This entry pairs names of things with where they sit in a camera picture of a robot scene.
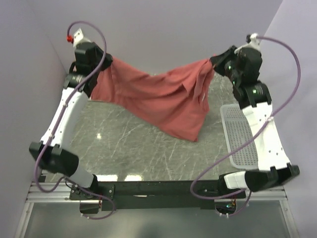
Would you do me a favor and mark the aluminium frame rail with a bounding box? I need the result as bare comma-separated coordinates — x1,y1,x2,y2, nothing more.
27,180,288,202

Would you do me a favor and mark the black base beam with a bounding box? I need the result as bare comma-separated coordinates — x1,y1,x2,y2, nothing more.
69,180,239,211

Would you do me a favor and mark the red t-shirt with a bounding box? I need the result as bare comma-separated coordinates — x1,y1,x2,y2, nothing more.
91,58,214,142

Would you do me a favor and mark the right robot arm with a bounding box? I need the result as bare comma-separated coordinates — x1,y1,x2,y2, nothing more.
210,46,300,198

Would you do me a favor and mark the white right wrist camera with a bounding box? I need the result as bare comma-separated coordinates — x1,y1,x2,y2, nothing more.
234,33,261,55

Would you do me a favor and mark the white plastic basket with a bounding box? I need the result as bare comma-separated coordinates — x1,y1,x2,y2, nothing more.
220,104,258,170

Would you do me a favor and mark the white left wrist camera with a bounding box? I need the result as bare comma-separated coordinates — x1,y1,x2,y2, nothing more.
66,28,92,48

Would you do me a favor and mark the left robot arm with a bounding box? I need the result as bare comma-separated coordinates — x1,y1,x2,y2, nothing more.
29,42,113,199

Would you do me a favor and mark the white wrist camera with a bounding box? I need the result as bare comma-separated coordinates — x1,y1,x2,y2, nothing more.
66,28,92,48
234,33,261,55

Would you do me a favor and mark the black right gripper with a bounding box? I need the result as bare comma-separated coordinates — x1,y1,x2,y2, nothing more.
211,45,241,86

